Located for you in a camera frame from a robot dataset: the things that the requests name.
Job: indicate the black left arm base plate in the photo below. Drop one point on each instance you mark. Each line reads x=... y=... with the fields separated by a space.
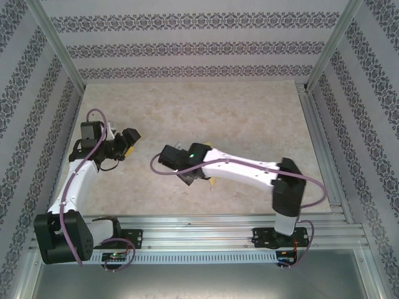
x=137 y=238

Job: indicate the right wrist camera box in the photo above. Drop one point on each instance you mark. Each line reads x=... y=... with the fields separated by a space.
x=178 y=146

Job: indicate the aluminium frame post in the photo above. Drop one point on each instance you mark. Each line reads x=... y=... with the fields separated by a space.
x=333 y=43
x=57 y=43

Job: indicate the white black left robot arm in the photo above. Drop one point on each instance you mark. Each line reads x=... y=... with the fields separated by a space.
x=78 y=180

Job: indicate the grey sheet metal panel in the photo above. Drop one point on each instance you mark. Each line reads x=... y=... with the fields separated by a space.
x=199 y=283

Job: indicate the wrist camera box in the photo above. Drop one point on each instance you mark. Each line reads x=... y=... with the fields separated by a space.
x=112 y=127
x=178 y=146

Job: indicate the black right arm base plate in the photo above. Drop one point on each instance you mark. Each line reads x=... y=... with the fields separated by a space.
x=260 y=236

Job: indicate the aluminium mounting rail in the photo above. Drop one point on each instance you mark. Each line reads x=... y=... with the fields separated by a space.
x=199 y=232

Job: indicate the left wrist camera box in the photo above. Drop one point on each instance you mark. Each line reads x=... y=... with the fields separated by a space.
x=112 y=127

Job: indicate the aluminium side rail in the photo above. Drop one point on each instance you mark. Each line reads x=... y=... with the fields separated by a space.
x=315 y=130

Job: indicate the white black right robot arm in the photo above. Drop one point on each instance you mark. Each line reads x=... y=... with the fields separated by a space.
x=243 y=171

